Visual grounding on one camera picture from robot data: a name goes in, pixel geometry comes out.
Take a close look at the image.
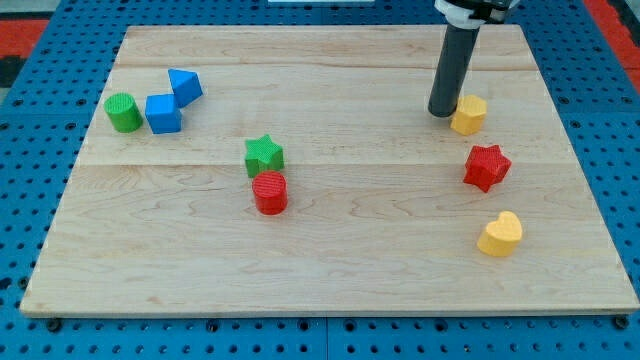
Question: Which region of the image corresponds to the green star block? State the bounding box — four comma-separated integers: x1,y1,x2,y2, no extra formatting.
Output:
244,134,284,178

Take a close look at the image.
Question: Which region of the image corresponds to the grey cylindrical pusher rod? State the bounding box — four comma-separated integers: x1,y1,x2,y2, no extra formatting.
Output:
428,24,479,118

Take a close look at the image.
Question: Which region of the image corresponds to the yellow heart block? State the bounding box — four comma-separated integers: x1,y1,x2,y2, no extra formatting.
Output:
476,211,523,257

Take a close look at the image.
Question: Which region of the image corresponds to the light wooden board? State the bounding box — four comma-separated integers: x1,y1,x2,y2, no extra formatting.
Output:
20,25,639,318

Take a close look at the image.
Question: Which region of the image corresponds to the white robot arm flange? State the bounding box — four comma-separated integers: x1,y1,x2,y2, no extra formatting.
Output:
434,0,520,30

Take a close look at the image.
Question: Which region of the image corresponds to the yellow hexagon block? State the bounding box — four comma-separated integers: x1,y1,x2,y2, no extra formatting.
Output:
450,95,488,136

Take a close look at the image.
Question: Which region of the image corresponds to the red cylinder block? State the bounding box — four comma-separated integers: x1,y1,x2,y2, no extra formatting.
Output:
252,171,288,215

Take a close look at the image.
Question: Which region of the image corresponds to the blue cube block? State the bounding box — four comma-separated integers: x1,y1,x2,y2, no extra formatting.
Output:
145,94,182,134

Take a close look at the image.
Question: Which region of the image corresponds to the blue triangular prism block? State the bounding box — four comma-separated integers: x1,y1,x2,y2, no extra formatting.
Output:
168,68,203,108

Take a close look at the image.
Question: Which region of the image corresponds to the red star block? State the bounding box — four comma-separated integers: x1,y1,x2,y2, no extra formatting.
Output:
463,145,512,193

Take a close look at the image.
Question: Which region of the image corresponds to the green cylinder block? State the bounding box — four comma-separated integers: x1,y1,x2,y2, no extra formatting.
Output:
103,92,143,133

